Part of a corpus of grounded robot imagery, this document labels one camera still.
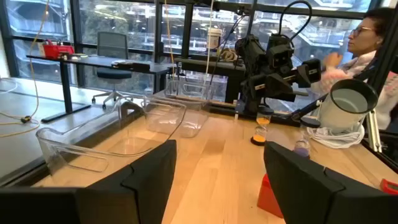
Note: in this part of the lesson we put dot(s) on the purple sand hourglass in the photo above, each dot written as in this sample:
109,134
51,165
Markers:
301,151

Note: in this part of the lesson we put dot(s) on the red plastic block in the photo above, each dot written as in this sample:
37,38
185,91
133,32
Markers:
267,199
390,186

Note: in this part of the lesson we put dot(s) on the black slanted stand bar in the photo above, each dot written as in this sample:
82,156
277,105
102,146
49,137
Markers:
385,53

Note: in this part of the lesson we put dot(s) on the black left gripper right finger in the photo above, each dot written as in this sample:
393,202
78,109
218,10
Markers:
311,193

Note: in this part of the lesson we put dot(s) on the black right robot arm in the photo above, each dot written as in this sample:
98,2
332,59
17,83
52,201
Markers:
273,87

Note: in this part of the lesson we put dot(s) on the white cup container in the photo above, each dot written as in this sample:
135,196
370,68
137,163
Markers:
214,39

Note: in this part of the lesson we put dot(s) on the orange sand hourglass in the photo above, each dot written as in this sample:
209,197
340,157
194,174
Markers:
259,138

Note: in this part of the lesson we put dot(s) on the clear plastic bin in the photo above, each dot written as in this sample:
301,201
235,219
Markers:
174,124
77,161

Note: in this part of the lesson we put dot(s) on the person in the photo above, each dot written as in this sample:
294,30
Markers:
363,37

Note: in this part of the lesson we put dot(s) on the red toolbox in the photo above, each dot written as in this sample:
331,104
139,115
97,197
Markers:
57,51

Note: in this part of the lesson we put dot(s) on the grey office chair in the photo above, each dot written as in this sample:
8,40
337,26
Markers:
112,45

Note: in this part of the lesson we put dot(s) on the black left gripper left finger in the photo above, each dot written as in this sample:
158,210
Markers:
140,186

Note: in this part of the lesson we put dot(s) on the black office desk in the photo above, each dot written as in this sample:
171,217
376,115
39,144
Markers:
93,61

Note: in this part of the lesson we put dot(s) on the black case on desk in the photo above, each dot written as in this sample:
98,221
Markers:
130,66

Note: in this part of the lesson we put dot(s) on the clear plastic containers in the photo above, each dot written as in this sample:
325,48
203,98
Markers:
217,67

